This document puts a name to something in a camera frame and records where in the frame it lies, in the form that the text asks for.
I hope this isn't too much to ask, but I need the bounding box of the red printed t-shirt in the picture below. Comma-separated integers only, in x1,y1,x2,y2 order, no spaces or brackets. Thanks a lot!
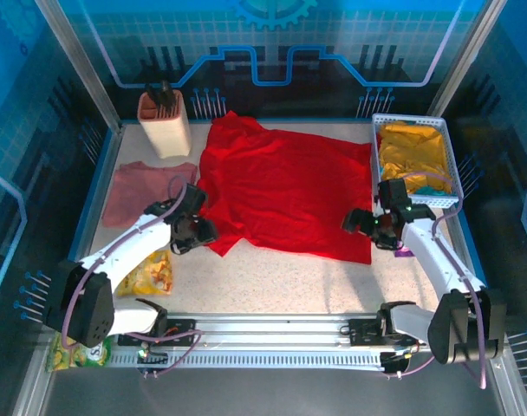
197,110,374,265

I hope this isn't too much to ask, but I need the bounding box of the yellow snack bag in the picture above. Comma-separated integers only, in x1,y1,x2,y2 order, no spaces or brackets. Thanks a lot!
115,250,174,297

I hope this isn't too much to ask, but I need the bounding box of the white plastic mesh basket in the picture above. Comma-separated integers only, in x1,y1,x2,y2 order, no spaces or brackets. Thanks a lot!
370,113,465,207

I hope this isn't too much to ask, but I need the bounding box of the folded pink t-shirt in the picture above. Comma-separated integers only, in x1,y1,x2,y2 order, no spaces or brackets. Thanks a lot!
101,161,198,229

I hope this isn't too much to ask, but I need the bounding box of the yellow t-shirt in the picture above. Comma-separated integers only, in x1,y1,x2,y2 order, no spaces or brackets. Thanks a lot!
378,122,455,195

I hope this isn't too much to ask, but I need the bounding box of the beige knife block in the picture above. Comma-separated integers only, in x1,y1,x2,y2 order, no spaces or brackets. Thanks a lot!
136,89,193,160

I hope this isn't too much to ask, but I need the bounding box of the black controller board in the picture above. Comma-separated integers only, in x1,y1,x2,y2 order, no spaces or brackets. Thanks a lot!
136,344,169,379
381,348,416,379

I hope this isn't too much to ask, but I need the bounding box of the green Fox's candy bag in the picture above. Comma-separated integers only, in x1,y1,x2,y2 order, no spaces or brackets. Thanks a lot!
45,333,113,373

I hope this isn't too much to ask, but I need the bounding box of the grey metal panel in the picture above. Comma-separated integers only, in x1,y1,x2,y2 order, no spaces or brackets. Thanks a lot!
42,351,507,416

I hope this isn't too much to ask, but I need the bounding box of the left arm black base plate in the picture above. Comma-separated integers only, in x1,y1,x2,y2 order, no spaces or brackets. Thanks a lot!
117,318,197,348

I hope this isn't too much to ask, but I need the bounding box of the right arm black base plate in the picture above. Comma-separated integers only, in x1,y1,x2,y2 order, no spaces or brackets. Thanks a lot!
348,317,427,348

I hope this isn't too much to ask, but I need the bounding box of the aluminium mounting rail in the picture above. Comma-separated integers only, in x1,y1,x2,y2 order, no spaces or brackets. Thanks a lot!
42,312,507,353

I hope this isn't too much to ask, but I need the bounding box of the black knife handle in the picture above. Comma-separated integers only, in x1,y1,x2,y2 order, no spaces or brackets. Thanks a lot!
158,79,177,109
144,83,161,109

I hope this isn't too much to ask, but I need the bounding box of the slotted grey cable duct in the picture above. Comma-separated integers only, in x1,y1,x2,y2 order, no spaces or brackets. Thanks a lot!
109,350,386,369

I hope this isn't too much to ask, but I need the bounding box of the aluminium frame post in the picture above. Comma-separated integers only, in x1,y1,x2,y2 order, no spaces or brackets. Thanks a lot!
426,0,507,118
33,0,125,133

